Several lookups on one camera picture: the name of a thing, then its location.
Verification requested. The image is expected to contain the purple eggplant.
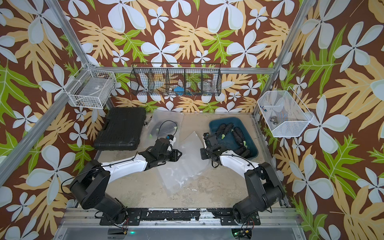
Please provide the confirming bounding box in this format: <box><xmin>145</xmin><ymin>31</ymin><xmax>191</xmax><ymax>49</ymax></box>
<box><xmin>150</xmin><ymin>121</ymin><xmax>178</xmax><ymax>137</ymax></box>

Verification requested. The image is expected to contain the clear zip-top bag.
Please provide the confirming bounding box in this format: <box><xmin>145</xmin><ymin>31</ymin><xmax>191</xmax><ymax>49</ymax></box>
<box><xmin>145</xmin><ymin>110</ymin><xmax>184</xmax><ymax>148</ymax></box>

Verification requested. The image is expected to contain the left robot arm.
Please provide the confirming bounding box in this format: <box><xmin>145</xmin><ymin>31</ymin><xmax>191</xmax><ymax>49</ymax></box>
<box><xmin>70</xmin><ymin>135</ymin><xmax>182</xmax><ymax>225</ymax></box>

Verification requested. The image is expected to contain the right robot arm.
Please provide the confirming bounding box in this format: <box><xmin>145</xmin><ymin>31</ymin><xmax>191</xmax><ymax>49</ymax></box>
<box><xmin>201</xmin><ymin>133</ymin><xmax>286</xmax><ymax>224</ymax></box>

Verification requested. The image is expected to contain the teal plastic bin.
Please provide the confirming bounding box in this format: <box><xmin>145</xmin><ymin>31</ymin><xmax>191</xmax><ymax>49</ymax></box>
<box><xmin>209</xmin><ymin>117</ymin><xmax>259</xmax><ymax>160</ymax></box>

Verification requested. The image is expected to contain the pile of eggplants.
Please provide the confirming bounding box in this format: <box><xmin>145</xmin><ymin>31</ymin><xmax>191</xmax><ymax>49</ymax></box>
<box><xmin>216</xmin><ymin>123</ymin><xmax>251</xmax><ymax>158</ymax></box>

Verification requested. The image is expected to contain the stack of clear bags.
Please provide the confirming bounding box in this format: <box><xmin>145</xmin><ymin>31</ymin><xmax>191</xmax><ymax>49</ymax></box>
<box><xmin>158</xmin><ymin>132</ymin><xmax>209</xmax><ymax>196</ymax></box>

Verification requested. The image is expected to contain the black tool case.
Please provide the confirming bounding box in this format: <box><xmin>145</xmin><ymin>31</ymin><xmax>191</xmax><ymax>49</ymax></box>
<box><xmin>94</xmin><ymin>107</ymin><xmax>146</xmax><ymax>151</ymax></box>

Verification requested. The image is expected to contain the white mesh basket right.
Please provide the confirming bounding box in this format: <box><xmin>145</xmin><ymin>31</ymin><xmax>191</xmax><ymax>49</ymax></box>
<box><xmin>258</xmin><ymin>87</ymin><xmax>314</xmax><ymax>138</ymax></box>

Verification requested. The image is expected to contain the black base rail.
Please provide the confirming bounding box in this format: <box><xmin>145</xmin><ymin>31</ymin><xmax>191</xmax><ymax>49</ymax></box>
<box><xmin>95</xmin><ymin>208</ymin><xmax>261</xmax><ymax>226</ymax></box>

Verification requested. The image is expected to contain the black wire basket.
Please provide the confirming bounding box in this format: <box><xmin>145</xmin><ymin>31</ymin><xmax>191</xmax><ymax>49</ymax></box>
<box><xmin>129</xmin><ymin>63</ymin><xmax>222</xmax><ymax>96</ymax></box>

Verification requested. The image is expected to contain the white wire basket left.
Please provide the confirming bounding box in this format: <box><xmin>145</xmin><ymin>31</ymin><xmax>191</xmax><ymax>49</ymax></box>
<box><xmin>65</xmin><ymin>64</ymin><xmax>117</xmax><ymax>109</ymax></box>

